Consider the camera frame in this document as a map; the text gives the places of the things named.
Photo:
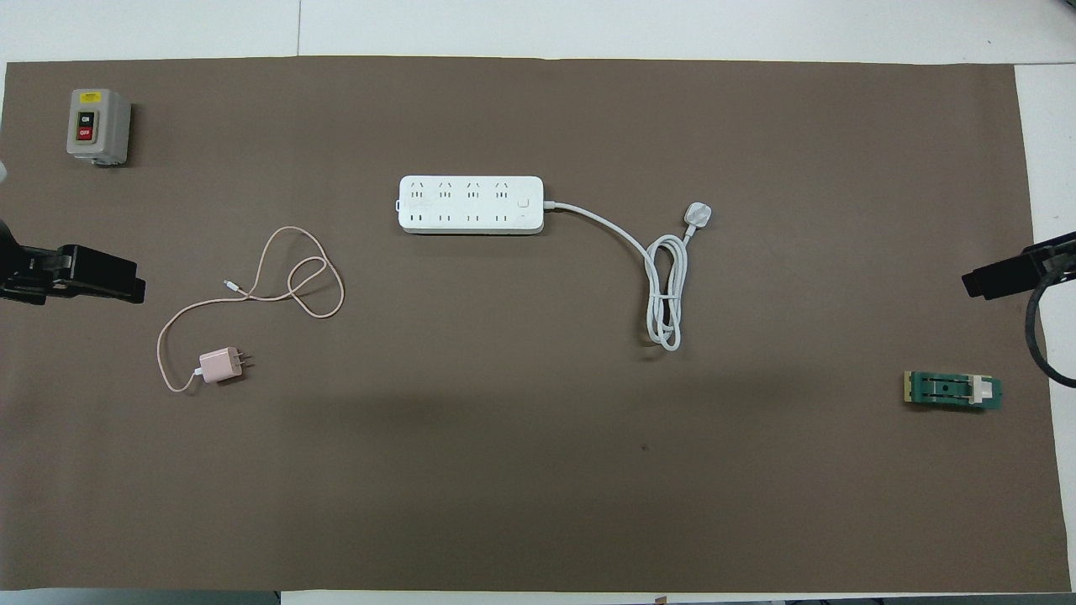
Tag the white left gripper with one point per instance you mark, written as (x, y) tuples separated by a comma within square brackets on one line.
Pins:
[(17, 273)]

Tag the green knife switch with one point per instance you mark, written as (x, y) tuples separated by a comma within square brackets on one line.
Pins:
[(941, 391)]

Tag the white power strip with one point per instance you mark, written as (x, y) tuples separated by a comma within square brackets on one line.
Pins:
[(479, 206)]

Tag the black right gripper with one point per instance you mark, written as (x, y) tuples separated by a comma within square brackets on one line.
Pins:
[(1061, 256)]

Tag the grey on-off switch box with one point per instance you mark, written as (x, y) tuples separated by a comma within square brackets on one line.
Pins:
[(97, 126)]

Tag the brown table mat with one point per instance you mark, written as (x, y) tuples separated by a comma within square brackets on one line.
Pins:
[(538, 470)]

